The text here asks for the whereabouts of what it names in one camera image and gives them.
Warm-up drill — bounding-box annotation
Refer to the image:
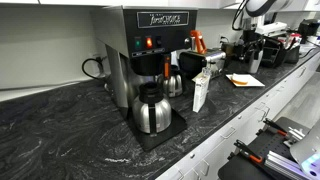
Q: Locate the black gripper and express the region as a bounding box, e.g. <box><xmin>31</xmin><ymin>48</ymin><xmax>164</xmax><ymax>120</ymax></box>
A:
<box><xmin>241</xmin><ymin>30</ymin><xmax>264</xmax><ymax>61</ymax></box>

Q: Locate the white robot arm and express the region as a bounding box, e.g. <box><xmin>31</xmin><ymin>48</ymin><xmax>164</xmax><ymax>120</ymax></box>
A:
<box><xmin>232</xmin><ymin>0</ymin><xmax>292</xmax><ymax>61</ymax></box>

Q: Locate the black and silver toaster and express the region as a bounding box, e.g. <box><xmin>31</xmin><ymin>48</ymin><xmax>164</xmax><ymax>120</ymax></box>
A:
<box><xmin>178</xmin><ymin>49</ymin><xmax>226</xmax><ymax>79</ymax></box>

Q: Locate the silver water bottle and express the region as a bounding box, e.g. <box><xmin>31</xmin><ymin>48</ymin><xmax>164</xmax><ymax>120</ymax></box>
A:
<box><xmin>248</xmin><ymin>50</ymin><xmax>263</xmax><ymax>74</ymax></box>

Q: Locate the bread slice on plate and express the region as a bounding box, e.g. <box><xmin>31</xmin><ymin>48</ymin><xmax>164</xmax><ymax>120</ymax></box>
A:
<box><xmin>231</xmin><ymin>74</ymin><xmax>248</xmax><ymax>85</ymax></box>

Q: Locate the white square plate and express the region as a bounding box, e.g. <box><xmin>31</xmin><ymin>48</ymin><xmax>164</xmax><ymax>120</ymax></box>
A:
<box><xmin>226</xmin><ymin>74</ymin><xmax>264</xmax><ymax>87</ymax></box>

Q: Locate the black appliance far right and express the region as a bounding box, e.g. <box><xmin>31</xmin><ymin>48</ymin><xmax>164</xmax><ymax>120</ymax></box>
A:
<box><xmin>298</xmin><ymin>19</ymin><xmax>320</xmax><ymax>44</ymax></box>

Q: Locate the white paper carton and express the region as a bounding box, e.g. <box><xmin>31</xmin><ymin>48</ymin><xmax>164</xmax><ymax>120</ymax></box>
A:
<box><xmin>193</xmin><ymin>67</ymin><xmax>211</xmax><ymax>113</ymax></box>

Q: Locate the orange black clamp far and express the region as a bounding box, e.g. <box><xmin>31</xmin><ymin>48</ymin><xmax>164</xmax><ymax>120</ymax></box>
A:
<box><xmin>256</xmin><ymin>118</ymin><xmax>287</xmax><ymax>136</ymax></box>

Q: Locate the orange black clamp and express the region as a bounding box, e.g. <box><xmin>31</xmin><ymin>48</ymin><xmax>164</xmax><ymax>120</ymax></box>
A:
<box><xmin>256</xmin><ymin>118</ymin><xmax>287</xmax><ymax>136</ymax></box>
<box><xmin>227</xmin><ymin>139</ymin><xmax>263</xmax><ymax>164</ymax></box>

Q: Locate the rear steel coffee carafe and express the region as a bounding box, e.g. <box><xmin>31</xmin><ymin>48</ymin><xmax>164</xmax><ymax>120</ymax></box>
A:
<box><xmin>157</xmin><ymin>65</ymin><xmax>183</xmax><ymax>98</ymax></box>

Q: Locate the steel coffee carafe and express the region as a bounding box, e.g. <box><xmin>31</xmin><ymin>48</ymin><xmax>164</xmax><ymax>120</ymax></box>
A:
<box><xmin>157</xmin><ymin>65</ymin><xmax>183</xmax><ymax>98</ymax></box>
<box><xmin>132</xmin><ymin>82</ymin><xmax>172</xmax><ymax>134</ymax></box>

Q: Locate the orange black clamp near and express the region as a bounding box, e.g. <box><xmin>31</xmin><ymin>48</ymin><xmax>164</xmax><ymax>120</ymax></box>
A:
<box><xmin>227</xmin><ymin>139</ymin><xmax>263</xmax><ymax>164</ymax></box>

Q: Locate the black steel coffee brewer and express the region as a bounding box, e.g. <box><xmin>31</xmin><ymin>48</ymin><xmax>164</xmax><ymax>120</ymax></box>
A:
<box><xmin>91</xmin><ymin>5</ymin><xmax>197</xmax><ymax>151</ymax></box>

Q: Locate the black perforated cart plate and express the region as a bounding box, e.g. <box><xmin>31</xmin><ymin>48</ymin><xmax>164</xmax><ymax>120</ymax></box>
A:
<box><xmin>218</xmin><ymin>126</ymin><xmax>294</xmax><ymax>180</ymax></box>

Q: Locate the white device lower right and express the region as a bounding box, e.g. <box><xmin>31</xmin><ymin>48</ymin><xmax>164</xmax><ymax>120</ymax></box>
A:
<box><xmin>290</xmin><ymin>121</ymin><xmax>320</xmax><ymax>180</ymax></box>

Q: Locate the front steel coffee carafe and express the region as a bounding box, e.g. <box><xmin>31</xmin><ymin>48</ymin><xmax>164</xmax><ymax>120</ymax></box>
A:
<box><xmin>132</xmin><ymin>82</ymin><xmax>172</xmax><ymax>134</ymax></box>

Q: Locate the aluminium extrusion rail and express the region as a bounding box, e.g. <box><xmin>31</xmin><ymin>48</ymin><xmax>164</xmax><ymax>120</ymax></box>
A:
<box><xmin>264</xmin><ymin>151</ymin><xmax>311</xmax><ymax>180</ymax></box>

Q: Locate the black power cable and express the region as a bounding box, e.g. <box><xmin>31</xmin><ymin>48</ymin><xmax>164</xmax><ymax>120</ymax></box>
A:
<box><xmin>81</xmin><ymin>56</ymin><xmax>108</xmax><ymax>81</ymax></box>

